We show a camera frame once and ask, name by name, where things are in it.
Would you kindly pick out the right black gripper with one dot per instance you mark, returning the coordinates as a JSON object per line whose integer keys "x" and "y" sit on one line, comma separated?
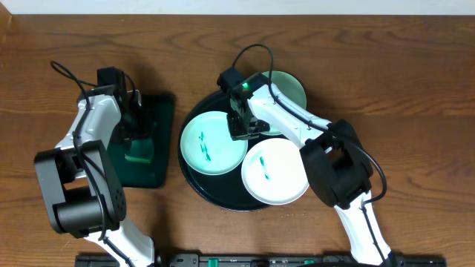
{"x": 237, "y": 133}

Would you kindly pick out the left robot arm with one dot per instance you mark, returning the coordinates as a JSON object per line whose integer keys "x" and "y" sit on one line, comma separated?
{"x": 82, "y": 194}

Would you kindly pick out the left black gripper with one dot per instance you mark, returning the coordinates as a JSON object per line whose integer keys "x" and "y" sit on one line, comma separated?
{"x": 130, "y": 130}

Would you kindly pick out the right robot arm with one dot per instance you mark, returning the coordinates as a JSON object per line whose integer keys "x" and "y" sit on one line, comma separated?
{"x": 338, "y": 169}

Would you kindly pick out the white plate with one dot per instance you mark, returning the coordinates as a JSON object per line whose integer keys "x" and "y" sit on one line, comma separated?
{"x": 273, "y": 172}

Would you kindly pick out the round black tray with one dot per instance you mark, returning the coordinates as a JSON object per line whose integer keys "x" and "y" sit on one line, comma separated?
{"x": 225, "y": 190}

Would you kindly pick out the green sponge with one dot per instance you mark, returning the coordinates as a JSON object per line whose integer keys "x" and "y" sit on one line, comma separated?
{"x": 141, "y": 151}

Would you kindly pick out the rectangular dark green tray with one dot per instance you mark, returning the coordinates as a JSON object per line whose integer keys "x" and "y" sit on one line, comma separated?
{"x": 152, "y": 175}

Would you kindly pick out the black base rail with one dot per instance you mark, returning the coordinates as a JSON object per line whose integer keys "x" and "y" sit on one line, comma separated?
{"x": 194, "y": 260}

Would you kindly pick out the light green plate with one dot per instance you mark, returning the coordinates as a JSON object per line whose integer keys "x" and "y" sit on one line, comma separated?
{"x": 289, "y": 86}
{"x": 207, "y": 147}

